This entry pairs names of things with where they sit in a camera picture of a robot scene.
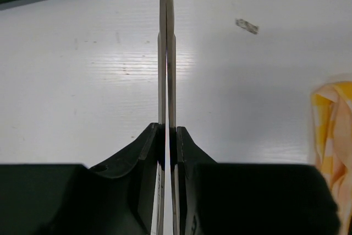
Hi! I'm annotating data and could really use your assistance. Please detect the yellow checkered cloth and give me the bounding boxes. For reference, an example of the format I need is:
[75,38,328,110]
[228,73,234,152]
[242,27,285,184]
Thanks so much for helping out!
[311,81,351,234]

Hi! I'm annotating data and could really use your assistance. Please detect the metal tongs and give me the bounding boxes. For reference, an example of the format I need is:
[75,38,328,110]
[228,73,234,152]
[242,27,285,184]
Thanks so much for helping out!
[156,0,182,234]

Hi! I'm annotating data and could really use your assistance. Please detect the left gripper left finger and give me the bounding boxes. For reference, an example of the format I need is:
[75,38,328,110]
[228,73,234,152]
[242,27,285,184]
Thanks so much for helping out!
[1,123,159,234]

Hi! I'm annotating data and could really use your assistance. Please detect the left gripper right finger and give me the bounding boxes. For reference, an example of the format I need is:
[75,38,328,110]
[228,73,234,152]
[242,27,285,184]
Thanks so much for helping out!
[175,127,340,234]

